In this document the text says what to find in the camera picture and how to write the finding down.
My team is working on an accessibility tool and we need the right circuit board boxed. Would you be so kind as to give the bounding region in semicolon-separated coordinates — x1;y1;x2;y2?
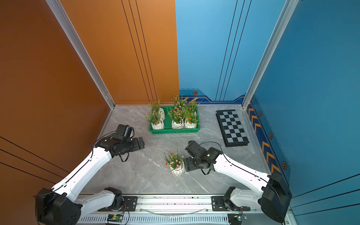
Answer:
227;214;248;225

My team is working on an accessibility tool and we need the green plastic storage tray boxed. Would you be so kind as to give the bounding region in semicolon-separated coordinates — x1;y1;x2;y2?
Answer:
149;106;201;134

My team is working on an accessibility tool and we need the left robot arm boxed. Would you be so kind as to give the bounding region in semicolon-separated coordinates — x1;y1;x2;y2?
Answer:
35;124;145;225

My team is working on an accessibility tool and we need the black white chessboard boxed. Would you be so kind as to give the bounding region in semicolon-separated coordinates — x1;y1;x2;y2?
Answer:
216;109;249;147

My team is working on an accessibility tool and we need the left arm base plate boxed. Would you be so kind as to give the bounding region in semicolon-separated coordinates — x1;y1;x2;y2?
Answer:
98;196;138;212

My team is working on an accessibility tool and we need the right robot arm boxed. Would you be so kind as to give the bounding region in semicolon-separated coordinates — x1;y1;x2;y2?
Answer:
184;141;293;224

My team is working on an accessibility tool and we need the aluminium front rail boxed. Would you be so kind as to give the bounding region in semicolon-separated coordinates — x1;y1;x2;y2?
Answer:
75;193;290;214

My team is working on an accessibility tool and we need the red flower pot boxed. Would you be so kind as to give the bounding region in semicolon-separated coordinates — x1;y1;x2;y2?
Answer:
150;97;165;121
146;110;165;130

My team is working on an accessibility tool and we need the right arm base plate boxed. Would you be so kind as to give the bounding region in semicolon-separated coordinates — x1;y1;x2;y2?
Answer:
211;196;251;212

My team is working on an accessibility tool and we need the pink flower pot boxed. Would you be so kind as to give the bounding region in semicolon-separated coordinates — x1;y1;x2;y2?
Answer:
164;149;185;177
172;96;187;111
168;108;185;129

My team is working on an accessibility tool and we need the left green circuit board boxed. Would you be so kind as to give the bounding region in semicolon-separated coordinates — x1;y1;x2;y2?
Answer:
106;214;124;223

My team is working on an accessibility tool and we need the orange flower pot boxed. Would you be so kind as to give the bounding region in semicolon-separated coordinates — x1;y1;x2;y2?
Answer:
184;112;199;129
186;99;199;114

